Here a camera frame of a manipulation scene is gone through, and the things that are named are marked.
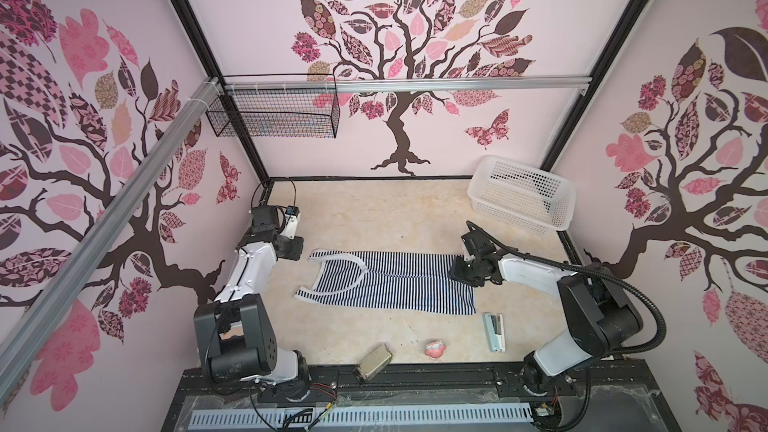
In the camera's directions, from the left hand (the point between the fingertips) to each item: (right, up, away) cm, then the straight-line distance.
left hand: (293, 250), depth 89 cm
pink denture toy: (+41, -24, -13) cm, 50 cm away
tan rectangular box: (+26, -27, -14) cm, 40 cm away
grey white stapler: (+59, -21, -9) cm, 63 cm away
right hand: (+49, -8, +4) cm, 50 cm away
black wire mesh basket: (-7, +46, +6) cm, 47 cm away
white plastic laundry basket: (+81, +17, +25) cm, 86 cm away
